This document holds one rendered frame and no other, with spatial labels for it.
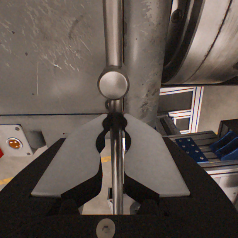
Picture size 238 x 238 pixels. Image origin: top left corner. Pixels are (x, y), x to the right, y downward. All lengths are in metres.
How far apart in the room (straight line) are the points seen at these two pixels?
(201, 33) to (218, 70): 0.10
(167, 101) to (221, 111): 0.80
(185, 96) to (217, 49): 1.20
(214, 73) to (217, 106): 1.62
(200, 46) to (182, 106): 1.25
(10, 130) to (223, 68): 0.40
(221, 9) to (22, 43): 0.26
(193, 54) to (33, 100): 0.27
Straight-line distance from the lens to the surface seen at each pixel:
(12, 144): 0.33
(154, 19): 0.22
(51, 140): 0.29
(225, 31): 0.27
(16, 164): 2.68
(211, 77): 0.34
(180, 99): 1.46
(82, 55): 0.21
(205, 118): 1.96
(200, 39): 0.26
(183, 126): 1.62
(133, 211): 0.60
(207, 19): 0.26
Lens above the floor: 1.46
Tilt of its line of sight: 61 degrees down
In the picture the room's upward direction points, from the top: 179 degrees counter-clockwise
